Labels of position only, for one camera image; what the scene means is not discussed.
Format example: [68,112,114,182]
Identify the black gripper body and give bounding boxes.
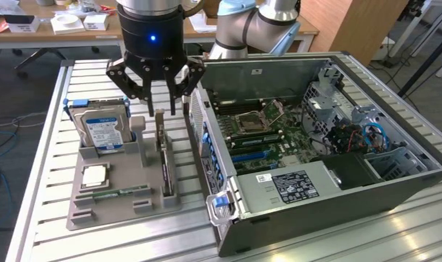
[117,5,188,81]

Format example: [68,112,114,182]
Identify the black graphics card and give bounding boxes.
[155,108,177,196]

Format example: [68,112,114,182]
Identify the white papers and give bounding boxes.
[188,15,219,33]

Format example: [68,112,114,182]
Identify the plain white box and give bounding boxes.
[82,13,110,31]

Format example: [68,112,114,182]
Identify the hard disk with blue caddy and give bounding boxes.
[61,95,132,151]

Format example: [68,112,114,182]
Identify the CPU socket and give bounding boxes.
[235,111,267,132]

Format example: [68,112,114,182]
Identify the white box with round dish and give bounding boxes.
[49,15,85,35]

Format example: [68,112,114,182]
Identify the metal socket cover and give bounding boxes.
[261,99,285,121]

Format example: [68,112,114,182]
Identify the black chair base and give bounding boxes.
[12,47,66,79]

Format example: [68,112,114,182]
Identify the wooden desk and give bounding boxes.
[0,0,319,59]

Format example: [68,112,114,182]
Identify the installed RAM stick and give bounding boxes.
[231,130,283,147]

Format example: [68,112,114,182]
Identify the blue expansion slot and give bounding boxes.
[231,151,271,163]

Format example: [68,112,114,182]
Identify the grey parts rack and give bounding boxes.
[65,116,183,231]

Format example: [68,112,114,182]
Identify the white box with black top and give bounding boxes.
[5,15,41,33]

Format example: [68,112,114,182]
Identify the silver CPU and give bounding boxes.
[81,165,108,188]

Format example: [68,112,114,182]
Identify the perforated metal drive cage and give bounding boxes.
[301,67,356,134]

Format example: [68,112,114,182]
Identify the green RAM stick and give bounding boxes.
[76,185,150,199]

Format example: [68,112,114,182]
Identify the clear plastic bags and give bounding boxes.
[0,0,21,16]

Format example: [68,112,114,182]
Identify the case latch with blue tab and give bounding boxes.
[204,189,239,226]

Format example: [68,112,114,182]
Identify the grey power supply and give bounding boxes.
[236,160,341,213]

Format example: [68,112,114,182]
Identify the small white cabinet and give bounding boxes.
[371,37,396,63]

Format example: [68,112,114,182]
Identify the black stand pole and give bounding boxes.
[396,0,442,98]

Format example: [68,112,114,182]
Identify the open black PC case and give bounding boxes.
[181,51,442,259]

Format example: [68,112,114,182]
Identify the grey disk bay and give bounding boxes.
[364,147,428,181]

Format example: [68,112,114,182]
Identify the grey floor cable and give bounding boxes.
[0,111,46,129]

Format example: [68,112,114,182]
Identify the black and red wire bundle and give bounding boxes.
[331,124,365,153]

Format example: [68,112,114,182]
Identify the blue floor cable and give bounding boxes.
[0,124,17,233]

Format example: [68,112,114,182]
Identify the blue wire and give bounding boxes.
[361,122,391,153]

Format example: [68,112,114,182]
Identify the white table frame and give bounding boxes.
[387,0,442,80]

